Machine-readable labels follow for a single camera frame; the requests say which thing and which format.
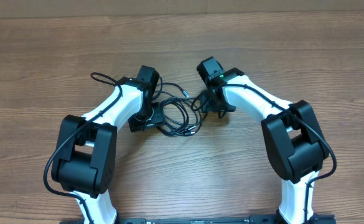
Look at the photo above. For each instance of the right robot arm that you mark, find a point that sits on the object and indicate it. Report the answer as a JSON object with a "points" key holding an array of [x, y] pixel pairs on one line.
{"points": [[295, 146]]}

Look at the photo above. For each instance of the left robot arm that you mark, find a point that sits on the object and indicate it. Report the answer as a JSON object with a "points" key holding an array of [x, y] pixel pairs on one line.
{"points": [[83, 161]]}

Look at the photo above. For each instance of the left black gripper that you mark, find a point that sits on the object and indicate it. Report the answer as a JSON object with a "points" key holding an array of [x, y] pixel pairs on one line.
{"points": [[158, 117]]}

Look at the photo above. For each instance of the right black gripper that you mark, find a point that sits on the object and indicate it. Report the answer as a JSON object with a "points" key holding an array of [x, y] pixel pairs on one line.
{"points": [[208, 107]]}

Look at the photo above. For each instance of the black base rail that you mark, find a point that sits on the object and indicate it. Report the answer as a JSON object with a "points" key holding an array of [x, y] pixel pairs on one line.
{"points": [[197, 221]]}

